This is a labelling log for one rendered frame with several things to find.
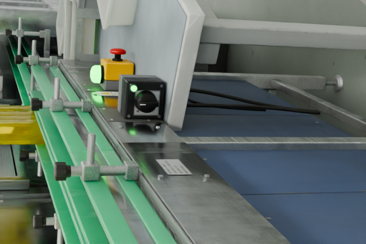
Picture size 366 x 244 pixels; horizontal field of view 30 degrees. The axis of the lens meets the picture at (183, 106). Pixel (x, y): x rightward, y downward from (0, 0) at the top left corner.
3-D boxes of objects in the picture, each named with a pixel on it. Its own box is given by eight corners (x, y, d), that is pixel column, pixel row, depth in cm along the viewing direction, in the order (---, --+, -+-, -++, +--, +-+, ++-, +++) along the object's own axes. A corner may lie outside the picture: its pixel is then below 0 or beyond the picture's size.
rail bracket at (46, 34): (62, 61, 274) (4, 59, 267) (63, 19, 271) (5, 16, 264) (63, 63, 270) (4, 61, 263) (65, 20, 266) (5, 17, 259)
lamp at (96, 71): (100, 81, 170) (88, 81, 170) (101, 63, 170) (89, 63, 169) (103, 85, 166) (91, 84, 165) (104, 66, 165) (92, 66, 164)
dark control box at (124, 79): (154, 111, 149) (116, 110, 146) (157, 74, 147) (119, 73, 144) (164, 120, 141) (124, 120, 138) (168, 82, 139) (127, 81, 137)
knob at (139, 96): (154, 111, 140) (159, 115, 137) (133, 111, 139) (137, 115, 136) (156, 90, 139) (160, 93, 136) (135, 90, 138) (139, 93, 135)
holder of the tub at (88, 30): (89, 78, 232) (66, 78, 229) (93, -3, 226) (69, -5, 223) (98, 89, 216) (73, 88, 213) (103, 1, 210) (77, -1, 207)
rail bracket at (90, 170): (135, 174, 111) (52, 175, 107) (139, 130, 109) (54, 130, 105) (141, 182, 107) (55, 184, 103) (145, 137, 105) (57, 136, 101)
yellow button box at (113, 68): (128, 86, 174) (99, 85, 172) (129, 56, 173) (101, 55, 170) (134, 91, 168) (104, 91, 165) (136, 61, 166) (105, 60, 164)
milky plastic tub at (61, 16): (78, 26, 267) (55, 25, 264) (86, -17, 250) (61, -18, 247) (81, 60, 257) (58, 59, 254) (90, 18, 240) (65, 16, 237)
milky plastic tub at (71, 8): (89, 63, 230) (62, 62, 228) (92, -4, 226) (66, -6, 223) (97, 72, 214) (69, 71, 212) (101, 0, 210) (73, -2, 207)
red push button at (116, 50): (108, 60, 170) (108, 47, 169) (123, 61, 171) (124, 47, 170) (110, 63, 166) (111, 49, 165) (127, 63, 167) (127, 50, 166)
